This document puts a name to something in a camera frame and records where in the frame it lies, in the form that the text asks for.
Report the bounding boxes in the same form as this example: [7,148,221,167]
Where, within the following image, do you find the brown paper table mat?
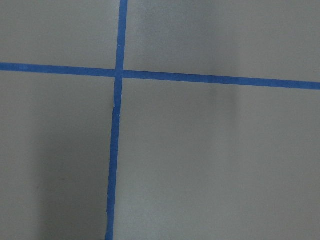
[0,0,320,240]

